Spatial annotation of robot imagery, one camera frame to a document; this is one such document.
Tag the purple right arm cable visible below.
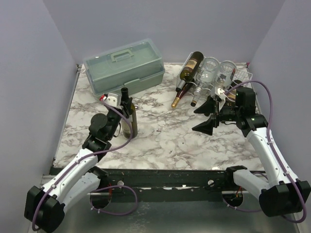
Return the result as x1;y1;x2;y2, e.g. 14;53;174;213
223;81;308;224

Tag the red wine bottle gold cap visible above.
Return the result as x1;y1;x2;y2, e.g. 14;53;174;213
171;80;193;109

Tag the green wine bottle white label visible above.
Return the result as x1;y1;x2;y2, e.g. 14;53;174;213
121;87;138;139

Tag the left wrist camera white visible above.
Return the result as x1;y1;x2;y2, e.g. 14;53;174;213
100;93;121;107

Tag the clear bottle silver cap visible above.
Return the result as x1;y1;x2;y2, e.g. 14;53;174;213
212;60;237;91

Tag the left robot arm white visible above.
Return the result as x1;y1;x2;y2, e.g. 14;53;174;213
24;93;132;233

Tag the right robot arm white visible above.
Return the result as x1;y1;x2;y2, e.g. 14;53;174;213
193;86;311;217

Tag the white wire wine rack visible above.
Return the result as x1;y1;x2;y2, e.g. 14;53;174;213
175;51;253;107

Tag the clear bottle white cap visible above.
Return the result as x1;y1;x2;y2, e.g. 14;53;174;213
193;57;220;97

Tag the green bottle cream label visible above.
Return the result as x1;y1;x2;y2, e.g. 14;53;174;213
230;68;236;84

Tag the green plastic toolbox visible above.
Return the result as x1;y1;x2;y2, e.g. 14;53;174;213
83;39;165;97

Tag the dark bottle tan label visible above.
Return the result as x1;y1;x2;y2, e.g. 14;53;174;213
175;51;204;92

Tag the clear bottle black gold cap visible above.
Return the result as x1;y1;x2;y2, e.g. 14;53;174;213
190;92;207;107

